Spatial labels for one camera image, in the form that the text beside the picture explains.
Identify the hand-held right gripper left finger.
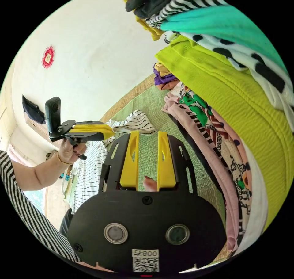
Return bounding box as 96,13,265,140
119,130,140,191

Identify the person's left forearm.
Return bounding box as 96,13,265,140
13,154,62,193

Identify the pile of clothes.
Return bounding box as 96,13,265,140
116,0,291,259

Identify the red wall ornament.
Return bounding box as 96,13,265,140
41,45,56,69

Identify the person's left hand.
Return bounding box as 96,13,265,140
57,137,88,166

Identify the striped long sleeve shirt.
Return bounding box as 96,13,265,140
68,110,157,216

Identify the person's right hand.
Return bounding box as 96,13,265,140
143,175,158,192

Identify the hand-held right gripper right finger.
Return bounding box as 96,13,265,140
157,131,178,191

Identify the person's right forearm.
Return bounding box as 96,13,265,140
77,260,115,273

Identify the person's body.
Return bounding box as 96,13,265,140
0,150,81,264

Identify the bed with green woven mat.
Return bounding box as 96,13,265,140
64,73,228,262

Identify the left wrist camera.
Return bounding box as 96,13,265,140
45,97,62,135

